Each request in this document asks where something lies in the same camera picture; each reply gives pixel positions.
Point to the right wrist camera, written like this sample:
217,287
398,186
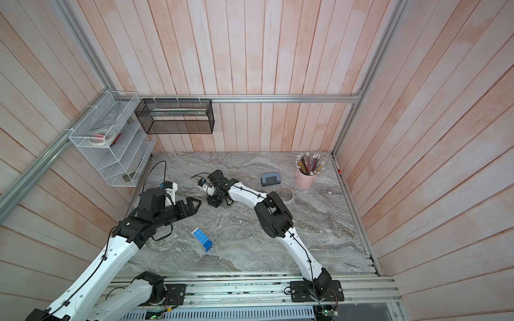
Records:
206,186

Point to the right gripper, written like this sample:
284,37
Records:
211,202

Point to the light blue long lego brick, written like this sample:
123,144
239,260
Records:
203,239

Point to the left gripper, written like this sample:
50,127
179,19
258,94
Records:
192,210

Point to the bundle of pencils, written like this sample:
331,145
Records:
309,164

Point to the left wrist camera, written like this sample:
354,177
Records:
170,189

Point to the aluminium mounting rail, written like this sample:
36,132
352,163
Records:
260,289

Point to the white wire shelf rack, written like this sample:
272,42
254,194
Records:
113,142

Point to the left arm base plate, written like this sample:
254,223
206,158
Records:
171,294

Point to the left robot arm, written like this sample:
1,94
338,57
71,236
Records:
157,208

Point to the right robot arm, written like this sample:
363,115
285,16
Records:
275,219

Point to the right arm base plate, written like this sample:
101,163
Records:
303,291

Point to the black mesh basket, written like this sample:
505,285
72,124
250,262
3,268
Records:
176,116

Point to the tape roll on shelf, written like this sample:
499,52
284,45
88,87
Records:
101,137

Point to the pink pencil cup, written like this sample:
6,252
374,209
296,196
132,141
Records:
304,181

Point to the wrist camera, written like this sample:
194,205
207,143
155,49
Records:
170,189
206,186

